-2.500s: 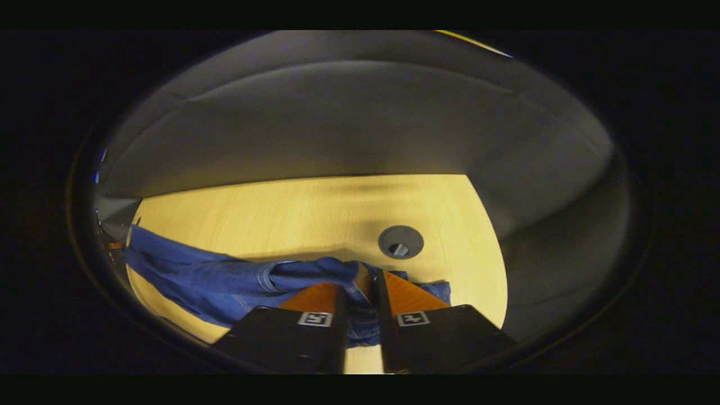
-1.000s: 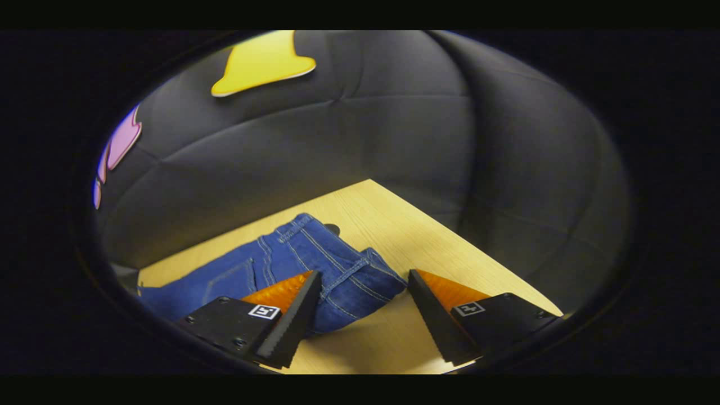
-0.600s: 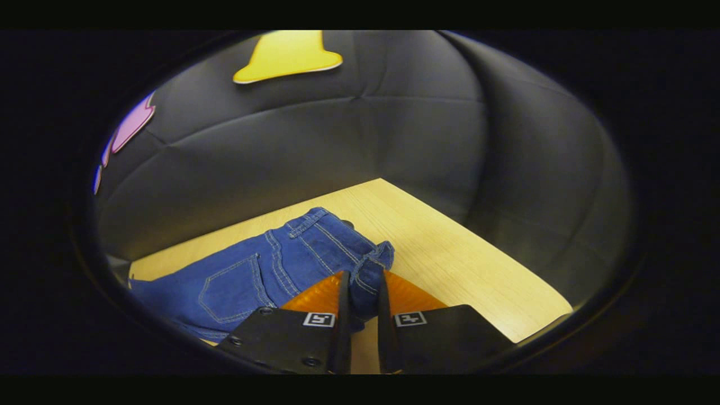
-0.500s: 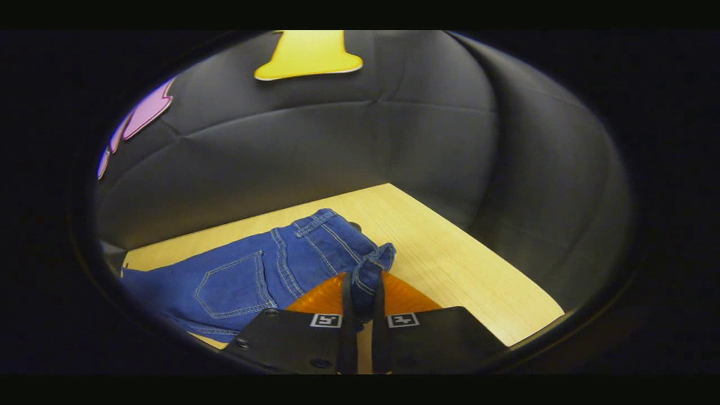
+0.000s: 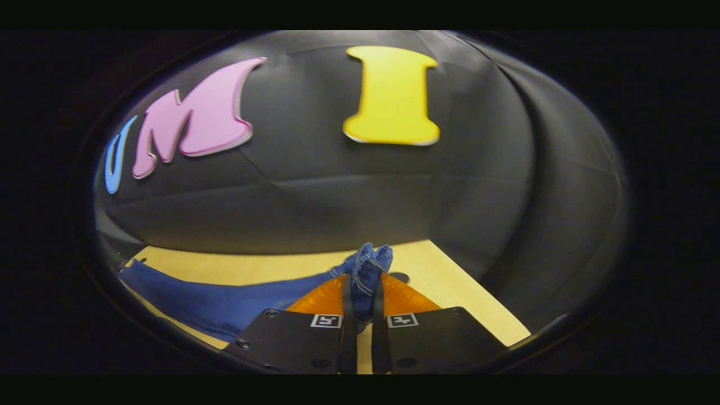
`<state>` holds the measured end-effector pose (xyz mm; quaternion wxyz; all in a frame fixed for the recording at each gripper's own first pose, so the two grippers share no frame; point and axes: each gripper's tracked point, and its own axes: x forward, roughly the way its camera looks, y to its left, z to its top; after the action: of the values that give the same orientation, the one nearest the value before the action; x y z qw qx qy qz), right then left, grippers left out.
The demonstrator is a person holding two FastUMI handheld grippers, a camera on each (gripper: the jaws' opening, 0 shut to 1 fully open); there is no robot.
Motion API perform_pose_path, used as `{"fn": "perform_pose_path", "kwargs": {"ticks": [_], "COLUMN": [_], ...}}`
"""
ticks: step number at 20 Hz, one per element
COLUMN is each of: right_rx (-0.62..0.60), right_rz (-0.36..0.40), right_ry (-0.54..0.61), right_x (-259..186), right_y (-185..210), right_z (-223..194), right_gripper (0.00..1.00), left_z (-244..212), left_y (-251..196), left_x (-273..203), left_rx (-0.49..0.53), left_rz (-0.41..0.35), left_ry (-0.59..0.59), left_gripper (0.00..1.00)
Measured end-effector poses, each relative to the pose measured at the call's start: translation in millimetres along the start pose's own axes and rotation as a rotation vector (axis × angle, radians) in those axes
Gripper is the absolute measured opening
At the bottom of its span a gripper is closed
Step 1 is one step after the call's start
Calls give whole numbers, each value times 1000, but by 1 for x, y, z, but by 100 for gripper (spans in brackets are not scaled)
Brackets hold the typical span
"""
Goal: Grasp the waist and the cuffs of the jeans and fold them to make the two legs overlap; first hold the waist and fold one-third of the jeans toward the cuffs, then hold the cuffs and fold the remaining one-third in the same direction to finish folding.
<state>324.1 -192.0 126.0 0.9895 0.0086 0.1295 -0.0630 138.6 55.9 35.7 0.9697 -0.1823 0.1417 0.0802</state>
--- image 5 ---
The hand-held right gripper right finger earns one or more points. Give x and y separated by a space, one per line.
444 337

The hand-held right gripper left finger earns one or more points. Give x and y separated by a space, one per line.
287 337

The blue denim jeans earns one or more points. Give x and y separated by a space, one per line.
225 304

